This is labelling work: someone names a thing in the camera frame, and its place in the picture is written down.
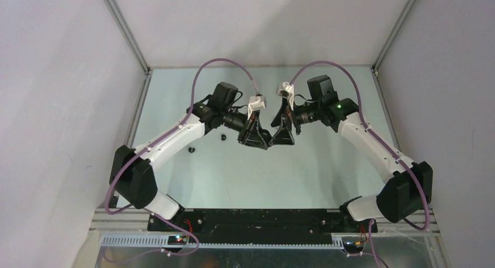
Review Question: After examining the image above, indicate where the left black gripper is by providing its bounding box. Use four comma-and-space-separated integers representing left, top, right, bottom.
221, 107, 268, 151

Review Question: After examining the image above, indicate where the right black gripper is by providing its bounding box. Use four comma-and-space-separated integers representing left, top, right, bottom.
269, 97, 322, 145

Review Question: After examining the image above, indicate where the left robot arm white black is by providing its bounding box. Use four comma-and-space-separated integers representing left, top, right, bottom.
109, 82, 270, 231

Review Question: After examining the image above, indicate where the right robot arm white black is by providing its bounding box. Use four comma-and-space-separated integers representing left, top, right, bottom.
270, 75, 433, 232

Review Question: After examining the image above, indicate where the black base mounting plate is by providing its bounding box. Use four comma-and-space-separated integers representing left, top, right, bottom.
171, 208, 378, 245

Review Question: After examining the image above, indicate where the left controller board with leds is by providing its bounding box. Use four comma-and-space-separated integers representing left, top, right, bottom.
167, 235, 189, 246

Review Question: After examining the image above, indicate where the controller board with leds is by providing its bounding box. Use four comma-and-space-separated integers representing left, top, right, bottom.
167, 235, 189, 246
343, 241, 366, 253

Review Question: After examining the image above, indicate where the right controller board with leds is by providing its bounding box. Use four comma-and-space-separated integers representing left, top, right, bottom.
343, 241, 366, 253

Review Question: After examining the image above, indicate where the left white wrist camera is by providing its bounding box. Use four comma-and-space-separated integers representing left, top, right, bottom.
247, 95, 267, 118

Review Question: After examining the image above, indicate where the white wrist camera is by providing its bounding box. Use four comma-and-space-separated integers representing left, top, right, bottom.
276, 82, 295, 110
247, 95, 267, 118

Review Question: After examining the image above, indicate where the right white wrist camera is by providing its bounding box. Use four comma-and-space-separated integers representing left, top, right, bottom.
276, 82, 295, 110

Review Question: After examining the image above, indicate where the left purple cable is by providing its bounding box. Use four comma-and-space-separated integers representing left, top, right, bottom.
104, 58, 262, 256

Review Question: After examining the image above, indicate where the purple cable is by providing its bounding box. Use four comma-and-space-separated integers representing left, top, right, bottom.
289, 61, 431, 268
104, 58, 262, 256

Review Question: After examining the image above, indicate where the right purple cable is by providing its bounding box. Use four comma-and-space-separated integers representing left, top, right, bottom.
289, 61, 431, 268

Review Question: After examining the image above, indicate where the grey slotted cable duct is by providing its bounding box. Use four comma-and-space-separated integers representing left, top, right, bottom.
100, 234, 344, 250

